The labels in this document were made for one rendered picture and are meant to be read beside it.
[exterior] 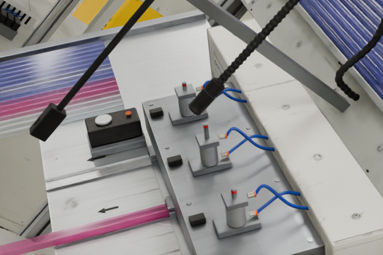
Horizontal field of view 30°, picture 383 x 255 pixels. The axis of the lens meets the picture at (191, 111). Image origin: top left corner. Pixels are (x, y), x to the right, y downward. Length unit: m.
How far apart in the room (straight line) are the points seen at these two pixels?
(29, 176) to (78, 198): 1.48
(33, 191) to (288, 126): 1.67
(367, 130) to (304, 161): 0.10
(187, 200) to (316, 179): 0.15
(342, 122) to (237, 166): 0.16
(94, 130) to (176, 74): 0.23
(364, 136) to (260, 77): 0.18
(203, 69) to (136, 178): 0.27
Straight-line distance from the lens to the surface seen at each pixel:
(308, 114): 0.93
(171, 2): 2.17
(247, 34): 0.84
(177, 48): 1.25
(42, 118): 0.85
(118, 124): 1.01
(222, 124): 0.96
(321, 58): 1.04
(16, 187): 2.47
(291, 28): 1.13
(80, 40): 1.30
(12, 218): 2.56
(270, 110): 0.94
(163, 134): 0.95
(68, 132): 1.09
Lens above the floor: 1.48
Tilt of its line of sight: 17 degrees down
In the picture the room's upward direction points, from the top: 42 degrees clockwise
